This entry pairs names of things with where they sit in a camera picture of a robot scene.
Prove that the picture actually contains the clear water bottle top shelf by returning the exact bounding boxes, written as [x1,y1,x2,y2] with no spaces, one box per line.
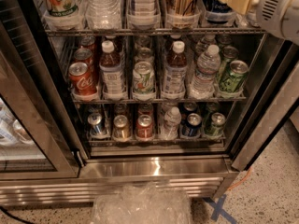
[85,0,121,30]

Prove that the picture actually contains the white labelled bottle top shelf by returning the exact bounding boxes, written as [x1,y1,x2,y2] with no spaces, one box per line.
[129,0,156,17]

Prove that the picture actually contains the clear plastic bag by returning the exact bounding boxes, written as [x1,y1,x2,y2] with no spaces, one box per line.
[90,183,193,224]

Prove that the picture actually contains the front red coca-cola can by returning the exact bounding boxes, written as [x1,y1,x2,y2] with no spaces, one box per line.
[68,62,97,96]

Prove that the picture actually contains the left iced tea bottle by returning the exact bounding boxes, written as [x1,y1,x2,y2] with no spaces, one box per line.
[99,40,124,94]

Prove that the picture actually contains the dark blue can bottom shelf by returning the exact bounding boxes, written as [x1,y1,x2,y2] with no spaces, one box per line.
[182,113,202,137]

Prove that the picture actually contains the wire shelf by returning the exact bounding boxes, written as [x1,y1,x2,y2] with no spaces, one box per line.
[72,94,247,104]
[38,27,267,36]

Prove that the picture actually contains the red can bottom shelf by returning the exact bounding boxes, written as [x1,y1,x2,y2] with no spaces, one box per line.
[136,115,153,138]

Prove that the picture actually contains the iced tea bottle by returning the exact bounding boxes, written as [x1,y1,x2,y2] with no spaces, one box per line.
[163,41,187,94]
[99,40,124,94]

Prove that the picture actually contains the orange cable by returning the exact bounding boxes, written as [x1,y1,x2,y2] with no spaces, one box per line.
[226,166,252,192]

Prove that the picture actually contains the green soda can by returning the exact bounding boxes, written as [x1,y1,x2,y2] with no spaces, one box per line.
[219,60,249,93]
[216,46,239,80]

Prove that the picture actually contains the water bottle bottom shelf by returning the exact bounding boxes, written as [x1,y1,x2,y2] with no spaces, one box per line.
[160,106,181,140]

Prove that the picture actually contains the front green soda can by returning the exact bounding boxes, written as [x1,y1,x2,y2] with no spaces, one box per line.
[219,60,249,93]

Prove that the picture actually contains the red coca-cola can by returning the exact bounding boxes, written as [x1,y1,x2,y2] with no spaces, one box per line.
[68,62,97,96]
[74,48,93,68]

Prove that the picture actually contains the blue tape cross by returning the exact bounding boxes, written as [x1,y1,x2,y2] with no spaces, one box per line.
[204,194,237,224]

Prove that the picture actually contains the blue can bottom left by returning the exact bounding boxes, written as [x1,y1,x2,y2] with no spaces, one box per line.
[88,113,107,135]

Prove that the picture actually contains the left glass fridge door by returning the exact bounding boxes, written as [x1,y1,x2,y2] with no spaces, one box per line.
[0,28,78,181]

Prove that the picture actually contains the black cable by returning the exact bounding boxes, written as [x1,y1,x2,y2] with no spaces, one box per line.
[0,206,32,224]

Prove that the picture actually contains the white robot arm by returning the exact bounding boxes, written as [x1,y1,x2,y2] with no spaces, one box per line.
[219,0,299,45]

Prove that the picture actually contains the diet 7up can middle shelf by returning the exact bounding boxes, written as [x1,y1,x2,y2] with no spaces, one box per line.
[133,62,154,94]

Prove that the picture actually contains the green can bottom shelf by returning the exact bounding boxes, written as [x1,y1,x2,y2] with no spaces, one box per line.
[204,112,226,137]

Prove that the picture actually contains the right iced tea bottle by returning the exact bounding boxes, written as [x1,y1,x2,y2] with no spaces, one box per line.
[163,41,187,94]

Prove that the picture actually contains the top wire shelf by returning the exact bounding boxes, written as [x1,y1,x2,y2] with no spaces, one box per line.
[38,27,267,36]

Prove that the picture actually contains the right open fridge door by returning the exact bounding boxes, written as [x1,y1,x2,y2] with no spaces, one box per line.
[232,63,299,171]

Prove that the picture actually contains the middle wire shelf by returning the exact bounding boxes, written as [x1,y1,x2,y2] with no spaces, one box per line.
[72,94,247,104]

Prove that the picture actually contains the water bottle middle shelf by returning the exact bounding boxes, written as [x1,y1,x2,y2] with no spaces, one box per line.
[190,45,221,97]

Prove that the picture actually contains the gold can bottom shelf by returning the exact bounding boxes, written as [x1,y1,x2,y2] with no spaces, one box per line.
[113,115,130,139]

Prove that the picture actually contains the stainless steel display fridge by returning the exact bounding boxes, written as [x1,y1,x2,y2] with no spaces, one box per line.
[0,0,298,206]

